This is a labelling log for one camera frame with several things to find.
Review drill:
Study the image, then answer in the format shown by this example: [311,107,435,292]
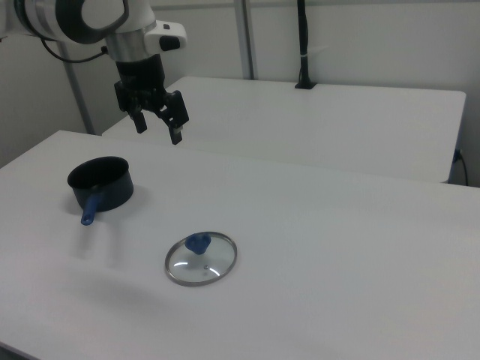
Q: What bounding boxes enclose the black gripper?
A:
[113,53,190,146]

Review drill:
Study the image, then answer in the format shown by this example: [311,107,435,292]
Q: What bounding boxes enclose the glass lid with blue knob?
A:
[163,230,239,290]

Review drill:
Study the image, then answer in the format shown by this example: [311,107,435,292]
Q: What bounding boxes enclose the white side table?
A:
[101,76,467,185]

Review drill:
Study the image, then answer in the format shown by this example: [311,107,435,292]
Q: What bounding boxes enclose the grey metal wall post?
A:
[59,40,95,135]
[235,0,260,81]

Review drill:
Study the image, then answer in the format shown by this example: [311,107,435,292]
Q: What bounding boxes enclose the dark saucepan with blue handle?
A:
[67,155,135,227]

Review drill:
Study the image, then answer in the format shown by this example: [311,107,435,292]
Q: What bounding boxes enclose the black cable on robot arm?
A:
[40,36,112,65]

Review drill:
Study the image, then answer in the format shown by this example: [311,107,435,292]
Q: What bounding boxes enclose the black camera pole with base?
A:
[293,0,318,91]

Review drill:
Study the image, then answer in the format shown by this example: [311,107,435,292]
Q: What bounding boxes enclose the black cable with blue plug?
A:
[452,148,470,187]

